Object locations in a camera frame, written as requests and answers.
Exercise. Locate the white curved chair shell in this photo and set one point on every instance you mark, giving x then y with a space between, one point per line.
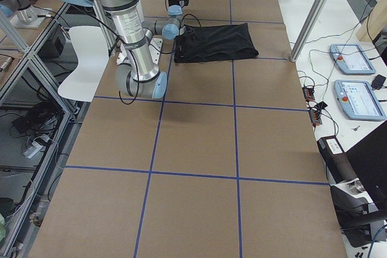
92 55

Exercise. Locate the black monitor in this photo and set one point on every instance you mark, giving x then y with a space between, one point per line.
368 160

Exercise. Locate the upper teach pendant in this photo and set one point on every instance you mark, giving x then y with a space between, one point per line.
351 60

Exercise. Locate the teach pendant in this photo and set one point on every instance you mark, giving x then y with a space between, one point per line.
358 100
351 60

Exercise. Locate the aluminium frame post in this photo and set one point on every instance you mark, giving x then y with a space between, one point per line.
308 25

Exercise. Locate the black graphic t-shirt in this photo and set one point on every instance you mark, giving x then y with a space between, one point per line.
217 43

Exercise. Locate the black power adapter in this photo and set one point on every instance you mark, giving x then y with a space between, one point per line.
378 82

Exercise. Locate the white power strip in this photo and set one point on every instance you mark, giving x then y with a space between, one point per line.
36 145

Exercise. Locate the lower teach pendant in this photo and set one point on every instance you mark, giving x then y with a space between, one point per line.
358 100

